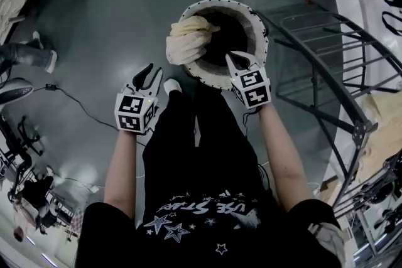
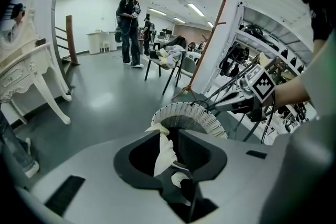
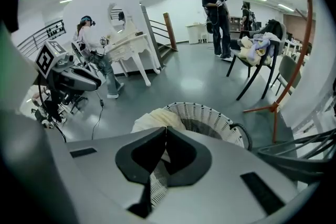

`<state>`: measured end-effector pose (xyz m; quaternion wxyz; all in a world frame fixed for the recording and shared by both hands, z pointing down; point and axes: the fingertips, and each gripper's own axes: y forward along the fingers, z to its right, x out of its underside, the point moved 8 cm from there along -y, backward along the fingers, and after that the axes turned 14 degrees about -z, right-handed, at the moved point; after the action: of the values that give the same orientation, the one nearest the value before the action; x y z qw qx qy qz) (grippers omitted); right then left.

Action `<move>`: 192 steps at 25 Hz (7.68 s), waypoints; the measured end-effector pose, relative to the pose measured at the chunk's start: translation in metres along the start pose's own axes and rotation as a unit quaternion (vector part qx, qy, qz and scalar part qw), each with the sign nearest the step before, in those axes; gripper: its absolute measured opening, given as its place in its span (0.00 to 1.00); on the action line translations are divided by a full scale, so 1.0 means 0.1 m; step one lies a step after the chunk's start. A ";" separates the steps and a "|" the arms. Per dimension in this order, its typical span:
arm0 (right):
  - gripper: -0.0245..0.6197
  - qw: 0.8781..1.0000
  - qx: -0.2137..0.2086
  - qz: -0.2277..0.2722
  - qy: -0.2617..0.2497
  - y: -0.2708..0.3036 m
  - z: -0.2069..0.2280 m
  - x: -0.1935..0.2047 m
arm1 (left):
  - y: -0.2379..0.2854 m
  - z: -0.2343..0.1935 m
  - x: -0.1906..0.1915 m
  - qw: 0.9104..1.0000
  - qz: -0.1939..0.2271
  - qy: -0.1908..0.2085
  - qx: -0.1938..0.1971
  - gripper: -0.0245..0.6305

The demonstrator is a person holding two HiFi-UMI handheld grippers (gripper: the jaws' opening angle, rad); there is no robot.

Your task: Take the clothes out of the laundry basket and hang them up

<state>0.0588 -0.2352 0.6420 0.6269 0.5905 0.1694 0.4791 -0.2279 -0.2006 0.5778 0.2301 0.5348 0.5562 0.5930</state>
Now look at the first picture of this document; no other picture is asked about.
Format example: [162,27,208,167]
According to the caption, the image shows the open grey shell backpack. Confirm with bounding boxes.
[0,77,35,105]

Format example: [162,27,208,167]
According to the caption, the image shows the black floor cable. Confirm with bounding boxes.
[33,82,121,132]

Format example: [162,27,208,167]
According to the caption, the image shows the person's black trousers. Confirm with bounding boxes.
[143,84,277,217]

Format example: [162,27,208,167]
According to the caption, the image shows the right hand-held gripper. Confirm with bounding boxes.
[225,51,272,110]

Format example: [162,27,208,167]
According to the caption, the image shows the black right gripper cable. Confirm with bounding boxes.
[242,106,263,126]

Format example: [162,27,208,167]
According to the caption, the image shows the black office chair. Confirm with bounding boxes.
[0,114,46,201]

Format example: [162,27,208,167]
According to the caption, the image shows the person's white left shoe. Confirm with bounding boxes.
[163,78,183,95]

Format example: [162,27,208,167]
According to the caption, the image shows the person's right forearm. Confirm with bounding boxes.
[258,103,310,215]

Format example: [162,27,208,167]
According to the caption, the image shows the black star print t-shirt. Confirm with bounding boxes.
[75,188,343,268]

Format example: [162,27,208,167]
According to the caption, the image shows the cream yellow shirt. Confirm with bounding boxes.
[165,15,221,66]

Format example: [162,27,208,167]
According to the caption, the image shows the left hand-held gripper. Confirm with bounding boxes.
[115,63,165,136]

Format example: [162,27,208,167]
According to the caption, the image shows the white woven laundry basket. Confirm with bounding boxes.
[177,0,270,90]

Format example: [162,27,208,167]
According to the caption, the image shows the person's left forearm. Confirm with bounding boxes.
[103,130,148,204]

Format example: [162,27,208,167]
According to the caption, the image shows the grey metal drying rack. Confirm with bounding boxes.
[260,8,402,220]

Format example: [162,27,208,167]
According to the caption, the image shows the checkered floor mat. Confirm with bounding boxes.
[69,208,85,233]

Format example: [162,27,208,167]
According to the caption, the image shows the white charger cable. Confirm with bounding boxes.
[58,176,107,196]

